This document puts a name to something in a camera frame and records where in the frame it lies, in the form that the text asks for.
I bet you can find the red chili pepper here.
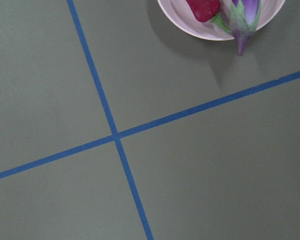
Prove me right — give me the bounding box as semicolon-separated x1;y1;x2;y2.
186;0;231;34

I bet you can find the purple eggplant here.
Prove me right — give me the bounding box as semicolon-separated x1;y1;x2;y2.
229;0;262;56

